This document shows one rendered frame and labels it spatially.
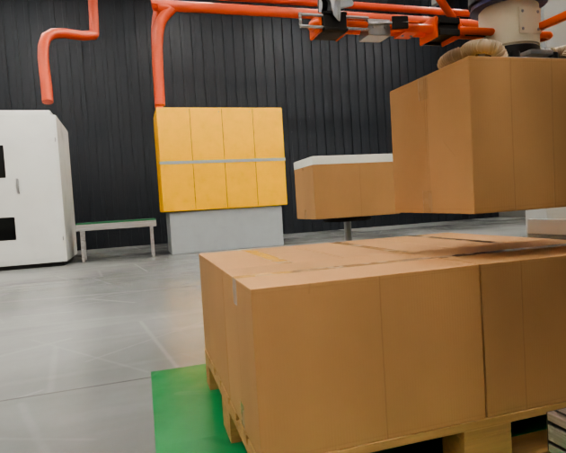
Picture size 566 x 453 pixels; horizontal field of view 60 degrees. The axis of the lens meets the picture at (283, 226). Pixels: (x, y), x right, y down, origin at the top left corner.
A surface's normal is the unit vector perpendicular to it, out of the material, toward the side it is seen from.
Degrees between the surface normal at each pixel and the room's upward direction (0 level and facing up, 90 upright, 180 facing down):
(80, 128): 90
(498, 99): 91
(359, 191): 90
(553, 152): 91
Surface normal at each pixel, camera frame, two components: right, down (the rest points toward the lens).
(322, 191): 0.27, 0.03
